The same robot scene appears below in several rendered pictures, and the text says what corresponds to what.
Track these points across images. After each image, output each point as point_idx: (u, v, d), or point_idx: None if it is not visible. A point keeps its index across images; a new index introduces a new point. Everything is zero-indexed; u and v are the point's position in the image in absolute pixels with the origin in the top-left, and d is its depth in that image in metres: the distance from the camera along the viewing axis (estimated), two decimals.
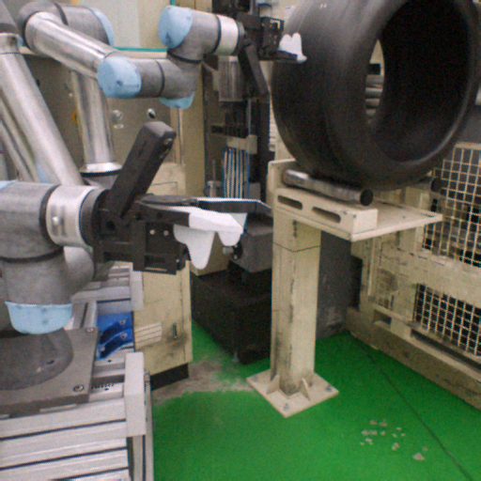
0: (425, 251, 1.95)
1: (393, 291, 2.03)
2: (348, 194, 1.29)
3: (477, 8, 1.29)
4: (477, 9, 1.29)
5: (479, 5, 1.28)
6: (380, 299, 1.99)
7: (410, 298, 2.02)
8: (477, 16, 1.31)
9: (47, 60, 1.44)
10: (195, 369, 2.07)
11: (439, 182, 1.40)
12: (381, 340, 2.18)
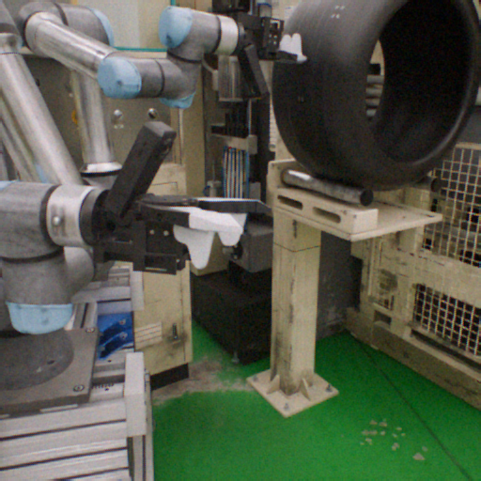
0: (425, 251, 1.95)
1: (393, 291, 2.03)
2: None
3: None
4: None
5: None
6: (380, 299, 1.99)
7: (410, 298, 2.02)
8: None
9: (47, 60, 1.44)
10: (195, 369, 2.07)
11: (436, 187, 1.40)
12: (381, 340, 2.18)
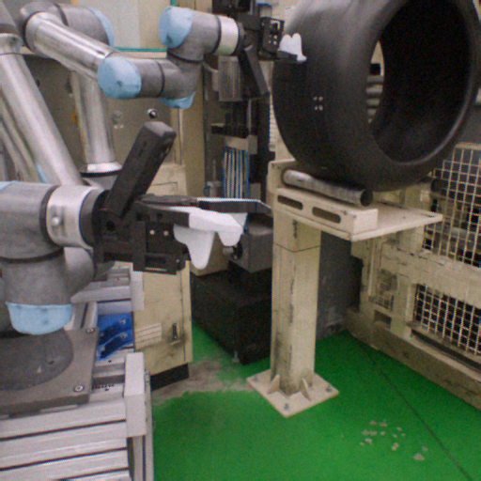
0: (425, 251, 1.95)
1: (393, 291, 2.03)
2: (348, 193, 1.28)
3: None
4: None
5: None
6: (380, 299, 1.99)
7: (410, 298, 2.02)
8: None
9: (47, 60, 1.44)
10: (195, 369, 2.07)
11: (439, 182, 1.40)
12: (381, 340, 2.18)
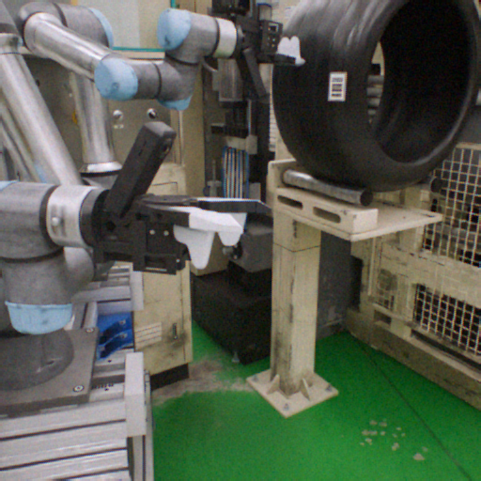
0: (425, 251, 1.95)
1: (393, 291, 2.03)
2: (349, 189, 1.28)
3: (336, 91, 1.10)
4: (336, 89, 1.10)
5: (339, 95, 1.10)
6: (380, 299, 1.99)
7: (410, 298, 2.02)
8: (332, 79, 1.10)
9: (47, 60, 1.44)
10: (195, 369, 2.07)
11: (439, 182, 1.40)
12: (381, 340, 2.18)
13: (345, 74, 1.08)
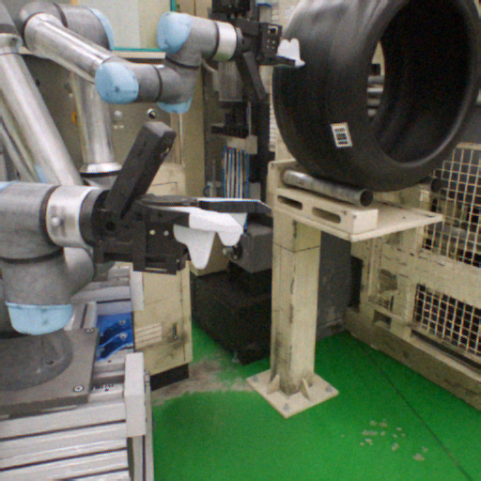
0: (425, 251, 1.95)
1: (393, 291, 2.03)
2: (348, 195, 1.28)
3: (342, 139, 1.15)
4: (341, 137, 1.15)
5: (346, 142, 1.15)
6: (380, 299, 1.99)
7: (410, 298, 2.02)
8: (334, 130, 1.15)
9: (47, 60, 1.44)
10: (195, 369, 2.07)
11: (438, 182, 1.39)
12: (381, 340, 2.18)
13: (345, 125, 1.12)
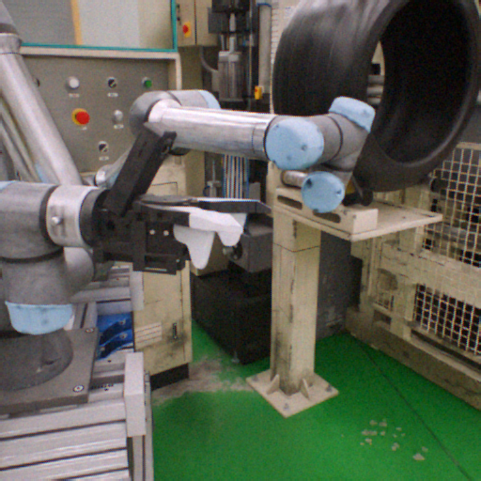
0: (425, 251, 1.95)
1: (393, 291, 2.03)
2: None
3: None
4: None
5: None
6: (380, 299, 1.99)
7: (410, 298, 2.02)
8: None
9: (47, 60, 1.44)
10: (195, 369, 2.07)
11: (440, 184, 1.40)
12: (381, 340, 2.18)
13: None
